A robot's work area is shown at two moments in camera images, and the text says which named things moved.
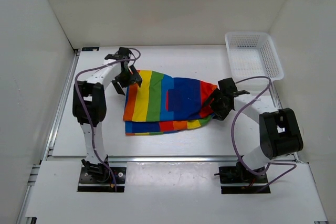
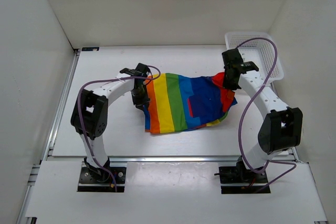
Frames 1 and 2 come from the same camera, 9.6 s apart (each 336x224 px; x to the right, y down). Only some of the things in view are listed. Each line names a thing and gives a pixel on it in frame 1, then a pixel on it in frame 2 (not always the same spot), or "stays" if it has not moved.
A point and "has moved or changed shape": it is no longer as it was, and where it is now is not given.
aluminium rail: (164, 158) stays
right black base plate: (239, 174) stays
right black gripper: (221, 114) -> (227, 85)
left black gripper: (134, 77) -> (139, 103)
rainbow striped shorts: (163, 104) has moved or changed shape
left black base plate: (87, 182) stays
